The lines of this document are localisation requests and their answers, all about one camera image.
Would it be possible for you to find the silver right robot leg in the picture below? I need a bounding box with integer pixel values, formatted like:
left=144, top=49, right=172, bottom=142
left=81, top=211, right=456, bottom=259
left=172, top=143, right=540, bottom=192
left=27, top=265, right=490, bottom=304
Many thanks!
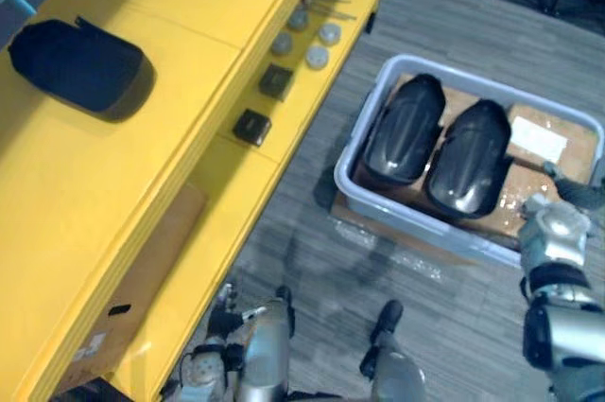
left=359, top=299, right=427, bottom=402

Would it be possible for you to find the cardboard box with white label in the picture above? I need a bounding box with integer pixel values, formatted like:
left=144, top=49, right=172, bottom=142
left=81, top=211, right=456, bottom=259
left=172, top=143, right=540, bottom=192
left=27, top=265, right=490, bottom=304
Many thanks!
left=504, top=103, right=602, bottom=183

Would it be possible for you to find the brown cardboard box with print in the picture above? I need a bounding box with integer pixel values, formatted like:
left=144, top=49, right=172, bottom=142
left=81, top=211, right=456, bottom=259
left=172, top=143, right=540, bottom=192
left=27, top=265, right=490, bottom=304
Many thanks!
left=55, top=183, right=210, bottom=397

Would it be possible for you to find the black plastic housing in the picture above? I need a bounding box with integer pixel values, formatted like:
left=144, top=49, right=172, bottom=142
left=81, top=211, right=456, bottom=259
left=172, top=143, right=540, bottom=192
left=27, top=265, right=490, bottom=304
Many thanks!
left=8, top=16, right=157, bottom=124
left=362, top=72, right=447, bottom=186
left=424, top=98, right=512, bottom=220

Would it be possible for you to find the yellow metal shelf unit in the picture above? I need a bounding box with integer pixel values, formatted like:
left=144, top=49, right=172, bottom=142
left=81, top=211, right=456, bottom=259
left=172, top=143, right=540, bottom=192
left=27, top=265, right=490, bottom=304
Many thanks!
left=0, top=0, right=382, bottom=402

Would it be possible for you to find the grey plastic bin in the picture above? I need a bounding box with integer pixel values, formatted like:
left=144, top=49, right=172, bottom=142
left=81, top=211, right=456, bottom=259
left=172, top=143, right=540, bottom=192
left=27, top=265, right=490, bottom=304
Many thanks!
left=332, top=53, right=605, bottom=270

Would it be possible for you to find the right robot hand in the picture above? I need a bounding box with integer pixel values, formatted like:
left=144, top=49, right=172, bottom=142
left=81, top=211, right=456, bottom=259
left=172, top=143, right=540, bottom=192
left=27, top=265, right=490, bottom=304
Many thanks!
left=542, top=160, right=605, bottom=212

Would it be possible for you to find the thin metal rod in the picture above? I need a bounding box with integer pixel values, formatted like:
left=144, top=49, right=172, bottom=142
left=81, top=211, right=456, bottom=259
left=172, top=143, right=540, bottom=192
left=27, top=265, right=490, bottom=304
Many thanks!
left=304, top=0, right=358, bottom=23

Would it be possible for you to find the small black square box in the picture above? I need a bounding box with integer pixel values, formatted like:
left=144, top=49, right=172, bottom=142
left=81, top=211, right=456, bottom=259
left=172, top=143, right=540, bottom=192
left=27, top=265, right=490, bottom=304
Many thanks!
left=233, top=108, right=273, bottom=149
left=257, top=63, right=295, bottom=102

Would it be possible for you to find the round grey white cap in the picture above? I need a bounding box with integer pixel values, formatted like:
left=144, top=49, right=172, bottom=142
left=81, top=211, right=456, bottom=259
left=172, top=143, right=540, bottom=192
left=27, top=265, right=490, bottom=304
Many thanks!
left=287, top=10, right=311, bottom=34
left=317, top=22, right=343, bottom=46
left=303, top=44, right=330, bottom=70
left=270, top=32, right=294, bottom=56

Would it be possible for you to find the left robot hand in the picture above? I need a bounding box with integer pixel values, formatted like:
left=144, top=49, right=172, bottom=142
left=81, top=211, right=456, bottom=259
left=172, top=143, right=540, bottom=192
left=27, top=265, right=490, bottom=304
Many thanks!
left=206, top=282, right=268, bottom=347

